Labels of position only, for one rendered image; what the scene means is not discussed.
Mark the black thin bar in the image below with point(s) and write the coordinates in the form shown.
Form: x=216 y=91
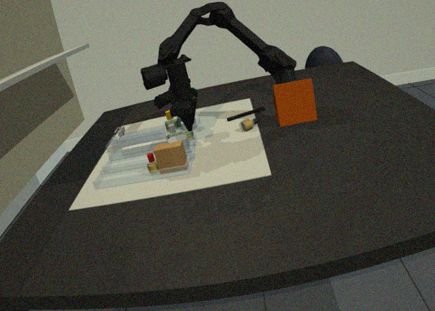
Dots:
x=245 y=113

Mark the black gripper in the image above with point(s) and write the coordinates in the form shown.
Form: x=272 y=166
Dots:
x=186 y=106

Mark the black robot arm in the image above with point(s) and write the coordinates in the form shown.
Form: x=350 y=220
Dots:
x=272 y=59

